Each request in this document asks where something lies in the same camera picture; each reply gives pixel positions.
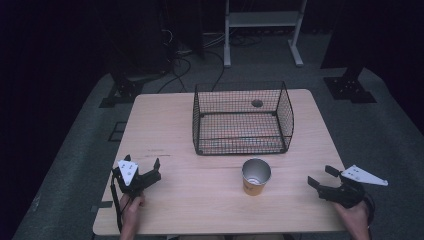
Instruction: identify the black stand base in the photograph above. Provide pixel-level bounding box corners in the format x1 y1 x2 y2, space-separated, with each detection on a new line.
98 73 158 109
323 66 378 104

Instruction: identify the white metal stand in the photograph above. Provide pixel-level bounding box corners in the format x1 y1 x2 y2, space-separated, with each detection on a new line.
223 0 308 69

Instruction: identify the black floor cable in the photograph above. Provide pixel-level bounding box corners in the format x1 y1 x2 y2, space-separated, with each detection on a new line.
156 49 226 94

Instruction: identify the black wire basket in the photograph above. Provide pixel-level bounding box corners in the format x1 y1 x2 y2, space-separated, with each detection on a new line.
191 80 295 157

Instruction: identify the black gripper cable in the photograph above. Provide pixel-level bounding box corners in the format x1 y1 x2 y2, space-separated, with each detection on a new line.
363 194 377 229
110 174 124 233

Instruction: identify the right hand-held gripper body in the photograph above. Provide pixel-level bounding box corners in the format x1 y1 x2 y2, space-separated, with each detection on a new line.
317 164 390 210

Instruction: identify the metal cup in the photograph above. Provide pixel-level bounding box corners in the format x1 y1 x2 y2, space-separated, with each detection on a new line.
241 157 272 197

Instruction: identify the person's left hand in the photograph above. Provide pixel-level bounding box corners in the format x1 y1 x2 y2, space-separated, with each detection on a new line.
119 192 147 225

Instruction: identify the person's right hand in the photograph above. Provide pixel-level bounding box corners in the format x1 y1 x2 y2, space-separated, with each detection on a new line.
332 199 371 232

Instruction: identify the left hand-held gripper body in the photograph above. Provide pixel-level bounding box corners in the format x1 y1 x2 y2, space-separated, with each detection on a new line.
111 159 162 198

